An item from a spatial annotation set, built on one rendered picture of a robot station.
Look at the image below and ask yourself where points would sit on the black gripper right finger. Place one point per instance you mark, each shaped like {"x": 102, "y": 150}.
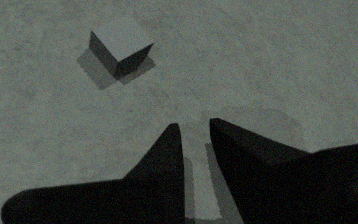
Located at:
{"x": 273, "y": 183}

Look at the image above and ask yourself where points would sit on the grey cube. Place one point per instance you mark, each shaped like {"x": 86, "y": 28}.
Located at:
{"x": 119, "y": 44}

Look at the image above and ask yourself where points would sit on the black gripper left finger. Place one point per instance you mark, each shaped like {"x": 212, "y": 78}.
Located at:
{"x": 153, "y": 192}

